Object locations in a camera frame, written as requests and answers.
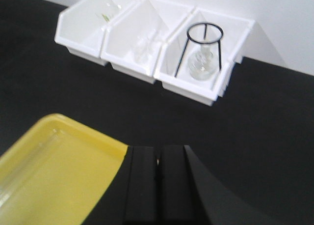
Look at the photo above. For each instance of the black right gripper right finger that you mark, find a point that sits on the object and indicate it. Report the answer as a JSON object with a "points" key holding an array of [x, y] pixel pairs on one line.
{"points": [[191, 195]]}

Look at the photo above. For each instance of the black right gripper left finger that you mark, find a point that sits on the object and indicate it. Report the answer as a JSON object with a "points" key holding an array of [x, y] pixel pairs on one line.
{"points": [[131, 198]]}

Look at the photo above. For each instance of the yellow plastic tray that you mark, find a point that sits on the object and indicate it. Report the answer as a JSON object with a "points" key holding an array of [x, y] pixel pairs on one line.
{"points": [[56, 173]]}

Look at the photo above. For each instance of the round glass flask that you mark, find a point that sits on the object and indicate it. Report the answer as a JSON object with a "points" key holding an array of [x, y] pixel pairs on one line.
{"points": [[201, 64]]}

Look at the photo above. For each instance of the right white storage bin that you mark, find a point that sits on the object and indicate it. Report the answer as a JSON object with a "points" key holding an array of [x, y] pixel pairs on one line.
{"points": [[236, 31]]}

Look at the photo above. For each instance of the white storage bin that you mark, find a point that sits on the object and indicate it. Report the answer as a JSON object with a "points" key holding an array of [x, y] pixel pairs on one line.
{"points": [[158, 19], [236, 31], [82, 32]]}

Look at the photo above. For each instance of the middle white storage bin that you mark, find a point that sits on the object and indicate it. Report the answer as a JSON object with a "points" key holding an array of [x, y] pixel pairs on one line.
{"points": [[158, 19]]}

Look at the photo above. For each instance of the left white storage bin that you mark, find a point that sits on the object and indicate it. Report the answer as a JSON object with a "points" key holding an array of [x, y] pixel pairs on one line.
{"points": [[82, 32]]}

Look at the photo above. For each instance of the black wire tripod stand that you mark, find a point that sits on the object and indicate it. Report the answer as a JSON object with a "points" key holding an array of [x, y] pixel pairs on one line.
{"points": [[202, 34]]}

